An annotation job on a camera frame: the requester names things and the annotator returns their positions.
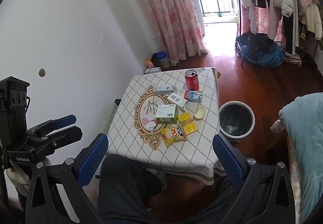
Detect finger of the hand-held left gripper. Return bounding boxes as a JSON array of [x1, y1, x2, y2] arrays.
[[26, 114, 77, 139], [25, 125, 83, 150]]

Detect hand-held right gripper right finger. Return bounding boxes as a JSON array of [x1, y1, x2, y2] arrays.
[[213, 134, 296, 224]]

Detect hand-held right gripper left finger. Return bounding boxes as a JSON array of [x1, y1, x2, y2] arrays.
[[26, 134, 109, 224]]

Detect round grey trash bin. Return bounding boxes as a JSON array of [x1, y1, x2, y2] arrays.
[[218, 101, 255, 140]]

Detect yellow snack packets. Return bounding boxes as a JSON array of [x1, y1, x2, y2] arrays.
[[170, 124, 187, 142]]

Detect green and white box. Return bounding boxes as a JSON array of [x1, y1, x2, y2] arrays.
[[155, 104, 179, 125]]

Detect white barcode box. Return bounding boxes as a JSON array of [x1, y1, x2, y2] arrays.
[[167, 92, 189, 109]]

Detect grey and white box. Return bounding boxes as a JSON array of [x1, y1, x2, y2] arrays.
[[153, 86, 177, 95]]

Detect person's dark trouser leg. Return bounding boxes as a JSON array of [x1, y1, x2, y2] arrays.
[[141, 176, 253, 224], [96, 155, 167, 224]]

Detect grey slipper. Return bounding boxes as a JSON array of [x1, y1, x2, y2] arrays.
[[149, 170, 168, 192]]

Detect crumpled white tissue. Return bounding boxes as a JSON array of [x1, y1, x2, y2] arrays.
[[143, 113, 158, 132]]

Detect blue and white milk carton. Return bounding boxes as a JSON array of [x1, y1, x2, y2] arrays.
[[185, 91, 203, 103]]

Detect light blue blanket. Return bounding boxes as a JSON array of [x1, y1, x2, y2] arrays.
[[279, 93, 323, 220]]

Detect red soda can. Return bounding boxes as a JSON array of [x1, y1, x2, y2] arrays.
[[185, 69, 200, 91]]

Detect black box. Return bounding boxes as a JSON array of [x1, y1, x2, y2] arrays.
[[151, 52, 167, 68]]

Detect pile of blue dark clothes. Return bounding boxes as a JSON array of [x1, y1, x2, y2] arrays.
[[238, 32, 285, 68]]

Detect jar with blue lid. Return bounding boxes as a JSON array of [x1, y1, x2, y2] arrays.
[[158, 52, 171, 68]]

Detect striped cloth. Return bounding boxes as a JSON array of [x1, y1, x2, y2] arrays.
[[285, 56, 303, 67]]

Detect pink curtain behind clothes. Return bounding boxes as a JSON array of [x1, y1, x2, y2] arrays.
[[237, 0, 285, 41]]

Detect white cabinet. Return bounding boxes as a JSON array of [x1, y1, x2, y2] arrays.
[[190, 0, 206, 36]]

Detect black clothes rack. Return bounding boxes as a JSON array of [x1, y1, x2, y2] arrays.
[[227, 0, 323, 66]]

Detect pink floral curtain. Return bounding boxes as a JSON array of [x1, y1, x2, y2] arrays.
[[124, 0, 209, 65]]

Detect cream hanging jacket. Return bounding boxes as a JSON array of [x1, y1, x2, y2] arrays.
[[300, 3, 323, 40]]

